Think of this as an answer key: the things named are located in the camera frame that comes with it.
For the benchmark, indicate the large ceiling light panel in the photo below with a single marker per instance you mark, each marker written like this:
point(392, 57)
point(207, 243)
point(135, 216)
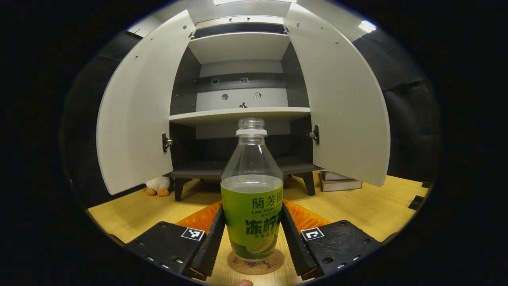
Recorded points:
point(254, 2)

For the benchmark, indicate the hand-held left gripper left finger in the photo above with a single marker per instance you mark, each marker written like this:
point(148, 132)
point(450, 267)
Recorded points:
point(214, 246)

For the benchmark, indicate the grey cabinet door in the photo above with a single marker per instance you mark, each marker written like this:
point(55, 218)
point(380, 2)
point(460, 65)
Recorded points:
point(349, 111)
point(139, 119)

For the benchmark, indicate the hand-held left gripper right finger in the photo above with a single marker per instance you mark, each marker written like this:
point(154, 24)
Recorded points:
point(295, 246)

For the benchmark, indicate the plush penguin toy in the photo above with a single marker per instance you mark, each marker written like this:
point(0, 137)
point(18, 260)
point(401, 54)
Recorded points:
point(158, 184)

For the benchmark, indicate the small ceiling light panel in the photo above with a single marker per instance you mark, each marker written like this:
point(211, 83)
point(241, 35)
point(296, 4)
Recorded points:
point(367, 26)

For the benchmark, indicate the black backdrop cloth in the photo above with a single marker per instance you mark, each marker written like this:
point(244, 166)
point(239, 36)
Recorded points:
point(408, 131)

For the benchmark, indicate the round cork coaster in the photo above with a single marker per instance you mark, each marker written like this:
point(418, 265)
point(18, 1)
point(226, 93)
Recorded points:
point(256, 268)

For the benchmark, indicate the green label clear bottle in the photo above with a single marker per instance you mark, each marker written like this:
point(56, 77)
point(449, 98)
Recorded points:
point(252, 222)

